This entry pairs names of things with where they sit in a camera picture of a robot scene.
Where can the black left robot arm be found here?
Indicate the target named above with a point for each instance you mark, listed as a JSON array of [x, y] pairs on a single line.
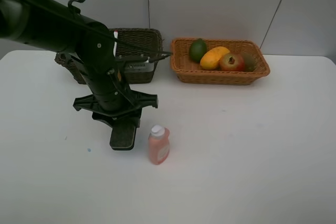
[[52, 26]]

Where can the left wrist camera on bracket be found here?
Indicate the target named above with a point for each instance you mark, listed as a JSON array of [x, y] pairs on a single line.
[[135, 64]]

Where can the brown kiwi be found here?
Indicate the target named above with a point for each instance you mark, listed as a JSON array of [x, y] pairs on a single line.
[[249, 62]]

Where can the yellow mango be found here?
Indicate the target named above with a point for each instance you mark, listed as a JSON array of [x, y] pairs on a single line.
[[210, 61]]

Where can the black whiteboard eraser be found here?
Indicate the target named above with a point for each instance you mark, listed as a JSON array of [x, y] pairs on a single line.
[[123, 135]]

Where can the green lime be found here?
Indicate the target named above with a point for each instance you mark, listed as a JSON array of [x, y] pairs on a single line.
[[197, 50]]

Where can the white marker with red caps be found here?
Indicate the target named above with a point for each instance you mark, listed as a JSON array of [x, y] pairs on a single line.
[[115, 33]]

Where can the pink bottle with white cap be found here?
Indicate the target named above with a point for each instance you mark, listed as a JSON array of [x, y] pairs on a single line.
[[159, 144]]

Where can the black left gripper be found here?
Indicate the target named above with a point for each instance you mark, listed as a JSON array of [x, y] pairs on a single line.
[[116, 108]]

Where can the red pomegranate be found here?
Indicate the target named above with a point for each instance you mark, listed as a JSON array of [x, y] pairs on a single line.
[[232, 62]]

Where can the dark brown wicker basket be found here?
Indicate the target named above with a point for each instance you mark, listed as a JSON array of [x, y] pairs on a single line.
[[142, 37]]

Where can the orange wicker basket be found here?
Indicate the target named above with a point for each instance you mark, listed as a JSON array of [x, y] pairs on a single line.
[[190, 72]]

